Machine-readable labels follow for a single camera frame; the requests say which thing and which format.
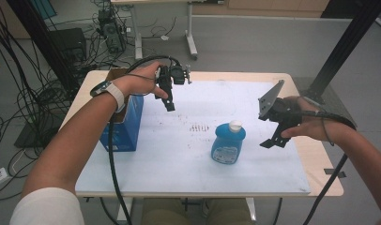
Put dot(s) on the white metal-legged desk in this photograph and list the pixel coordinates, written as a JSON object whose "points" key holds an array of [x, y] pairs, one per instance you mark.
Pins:
{"points": [[190, 31]]}

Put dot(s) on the blue bottle with white cap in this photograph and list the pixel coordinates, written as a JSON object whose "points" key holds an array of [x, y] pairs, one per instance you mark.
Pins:
{"points": [[228, 142]]}

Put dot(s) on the white shirt sleeve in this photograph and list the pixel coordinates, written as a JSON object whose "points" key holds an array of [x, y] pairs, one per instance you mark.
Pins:
{"points": [[46, 207]]}

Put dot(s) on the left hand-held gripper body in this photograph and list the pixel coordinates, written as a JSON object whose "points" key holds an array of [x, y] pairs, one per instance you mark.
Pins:
{"points": [[176, 75]]}

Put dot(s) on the black equipment box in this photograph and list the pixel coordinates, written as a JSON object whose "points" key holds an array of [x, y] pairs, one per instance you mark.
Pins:
{"points": [[69, 43]]}

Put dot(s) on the black computer tower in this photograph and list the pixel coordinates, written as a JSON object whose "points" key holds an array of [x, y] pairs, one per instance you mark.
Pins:
{"points": [[112, 29]]}

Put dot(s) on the black floor plate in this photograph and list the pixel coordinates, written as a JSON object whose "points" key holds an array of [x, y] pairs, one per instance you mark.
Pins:
{"points": [[32, 137]]}

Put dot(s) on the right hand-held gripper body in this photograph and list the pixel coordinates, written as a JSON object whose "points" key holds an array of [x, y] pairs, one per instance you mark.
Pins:
{"points": [[273, 108]]}

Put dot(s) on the white table leg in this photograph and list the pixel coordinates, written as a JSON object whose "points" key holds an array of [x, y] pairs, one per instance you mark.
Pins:
{"points": [[251, 209], [121, 215]]}

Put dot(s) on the khaki pants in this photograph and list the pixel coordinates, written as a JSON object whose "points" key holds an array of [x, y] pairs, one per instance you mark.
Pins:
{"points": [[166, 212]]}

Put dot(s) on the blue cardboard box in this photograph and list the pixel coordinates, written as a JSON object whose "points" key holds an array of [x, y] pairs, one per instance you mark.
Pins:
{"points": [[130, 125]]}

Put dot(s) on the wristwatch with white band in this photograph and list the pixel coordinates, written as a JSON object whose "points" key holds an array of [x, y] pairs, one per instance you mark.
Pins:
{"points": [[118, 93]]}

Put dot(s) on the wooden cabinet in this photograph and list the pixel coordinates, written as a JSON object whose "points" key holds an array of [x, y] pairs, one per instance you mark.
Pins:
{"points": [[273, 5]]}

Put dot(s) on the person's right hand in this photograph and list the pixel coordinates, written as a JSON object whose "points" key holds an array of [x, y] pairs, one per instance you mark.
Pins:
{"points": [[310, 126]]}

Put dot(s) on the person's left hand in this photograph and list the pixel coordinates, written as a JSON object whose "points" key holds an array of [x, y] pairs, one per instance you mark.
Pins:
{"points": [[137, 82]]}

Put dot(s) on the black metal stand post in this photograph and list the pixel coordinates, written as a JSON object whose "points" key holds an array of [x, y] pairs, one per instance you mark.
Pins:
{"points": [[38, 37], [345, 47]]}

